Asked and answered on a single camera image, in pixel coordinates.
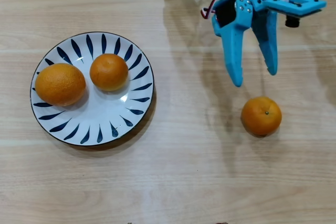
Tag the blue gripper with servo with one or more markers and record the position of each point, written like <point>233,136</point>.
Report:
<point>242,11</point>

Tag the small orange with green stem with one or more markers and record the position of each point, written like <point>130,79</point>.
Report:
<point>261,116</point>

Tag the small orange without stem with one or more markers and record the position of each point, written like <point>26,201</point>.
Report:
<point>109,73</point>

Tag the large orange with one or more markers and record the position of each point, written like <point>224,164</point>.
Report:
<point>60,85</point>

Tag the white plate with blue strokes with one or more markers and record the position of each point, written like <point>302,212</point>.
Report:
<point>105,113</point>

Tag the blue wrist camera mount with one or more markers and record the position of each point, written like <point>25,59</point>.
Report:
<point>319,5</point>

